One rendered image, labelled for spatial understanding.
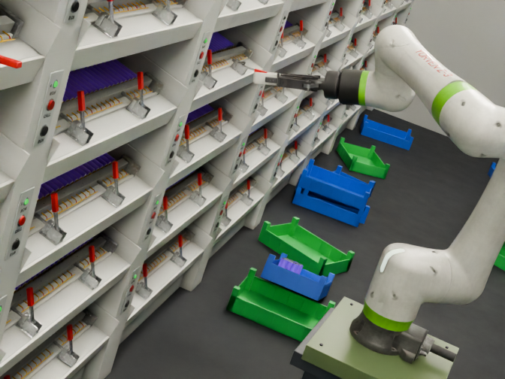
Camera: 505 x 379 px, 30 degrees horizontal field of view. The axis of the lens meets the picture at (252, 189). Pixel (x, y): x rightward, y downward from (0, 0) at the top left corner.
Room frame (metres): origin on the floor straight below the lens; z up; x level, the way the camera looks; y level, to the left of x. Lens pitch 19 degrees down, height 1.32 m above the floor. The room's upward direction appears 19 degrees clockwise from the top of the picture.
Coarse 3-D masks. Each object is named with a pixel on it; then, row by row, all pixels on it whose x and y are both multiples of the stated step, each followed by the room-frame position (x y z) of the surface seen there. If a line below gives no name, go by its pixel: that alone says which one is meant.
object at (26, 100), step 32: (32, 0) 1.34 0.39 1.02; (64, 0) 1.35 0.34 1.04; (64, 32) 1.37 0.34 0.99; (64, 64) 1.40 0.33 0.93; (0, 96) 1.34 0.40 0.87; (32, 96) 1.33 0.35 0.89; (0, 128) 1.34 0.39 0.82; (32, 128) 1.34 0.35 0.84; (32, 160) 1.37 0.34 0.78; (0, 224) 1.33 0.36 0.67; (0, 256) 1.34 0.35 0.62; (0, 288) 1.37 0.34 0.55
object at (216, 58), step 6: (234, 48) 2.63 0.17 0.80; (240, 48) 2.66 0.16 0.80; (216, 54) 2.47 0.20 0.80; (222, 54) 2.50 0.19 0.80; (228, 54) 2.54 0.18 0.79; (234, 54) 2.60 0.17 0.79; (240, 54) 2.67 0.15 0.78; (204, 60) 2.36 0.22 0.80; (216, 60) 2.45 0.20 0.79; (222, 60) 2.51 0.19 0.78; (204, 66) 2.38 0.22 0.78; (216, 66) 2.43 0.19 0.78
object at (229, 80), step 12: (228, 36) 2.73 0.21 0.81; (240, 36) 2.72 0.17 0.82; (252, 48) 2.71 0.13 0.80; (228, 60) 2.57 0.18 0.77; (252, 60) 2.71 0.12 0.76; (264, 60) 2.70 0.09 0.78; (216, 72) 2.41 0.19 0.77; (228, 72) 2.47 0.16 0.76; (252, 72) 2.61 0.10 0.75; (216, 84) 2.32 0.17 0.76; (228, 84) 2.38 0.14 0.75; (240, 84) 2.54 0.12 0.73; (204, 96) 2.21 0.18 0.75; (216, 96) 2.34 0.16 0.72; (192, 108) 2.16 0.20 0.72
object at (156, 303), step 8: (240, 224) 3.34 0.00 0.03; (232, 232) 3.24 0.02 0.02; (224, 240) 3.14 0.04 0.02; (216, 248) 3.06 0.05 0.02; (176, 280) 2.65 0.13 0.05; (168, 288) 2.59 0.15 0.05; (176, 288) 2.68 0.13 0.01; (160, 296) 2.52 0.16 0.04; (168, 296) 2.62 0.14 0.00; (152, 304) 2.46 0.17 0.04; (160, 304) 2.55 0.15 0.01; (144, 312) 2.41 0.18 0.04; (152, 312) 2.48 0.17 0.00; (136, 320) 2.35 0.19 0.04; (128, 328) 2.29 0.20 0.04; (80, 368) 2.00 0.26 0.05; (72, 376) 1.96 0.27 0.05; (80, 376) 2.02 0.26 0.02
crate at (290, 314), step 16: (240, 288) 2.78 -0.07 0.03; (256, 288) 2.85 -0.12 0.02; (272, 288) 2.84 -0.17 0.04; (240, 304) 2.66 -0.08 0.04; (256, 304) 2.76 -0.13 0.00; (272, 304) 2.80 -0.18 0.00; (288, 304) 2.83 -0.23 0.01; (304, 304) 2.82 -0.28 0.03; (320, 304) 2.81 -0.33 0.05; (256, 320) 2.65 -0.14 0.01; (272, 320) 2.64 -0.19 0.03; (288, 320) 2.63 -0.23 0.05; (304, 320) 2.76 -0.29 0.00; (304, 336) 2.62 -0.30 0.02
